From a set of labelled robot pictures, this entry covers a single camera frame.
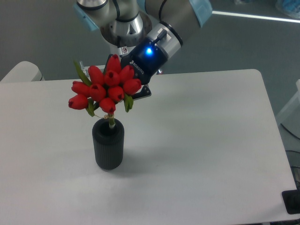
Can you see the red tulip bouquet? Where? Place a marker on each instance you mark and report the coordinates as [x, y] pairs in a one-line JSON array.
[[104, 89]]

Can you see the white rounded furniture piece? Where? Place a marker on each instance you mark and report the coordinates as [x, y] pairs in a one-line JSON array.
[[24, 71]]

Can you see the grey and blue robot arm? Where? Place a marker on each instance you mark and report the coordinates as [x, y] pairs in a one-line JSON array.
[[173, 21]]

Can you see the black ribbed vase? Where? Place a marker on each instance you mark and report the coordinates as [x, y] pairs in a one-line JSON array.
[[108, 144]]

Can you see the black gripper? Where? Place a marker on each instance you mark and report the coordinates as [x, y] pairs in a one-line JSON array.
[[146, 59]]

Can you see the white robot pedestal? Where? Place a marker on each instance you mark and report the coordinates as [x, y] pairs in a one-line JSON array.
[[122, 37]]

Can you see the black device at table edge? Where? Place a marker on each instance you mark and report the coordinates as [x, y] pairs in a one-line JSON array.
[[292, 201]]

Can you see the clear bag with blue items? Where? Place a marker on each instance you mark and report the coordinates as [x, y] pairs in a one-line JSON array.
[[289, 7]]

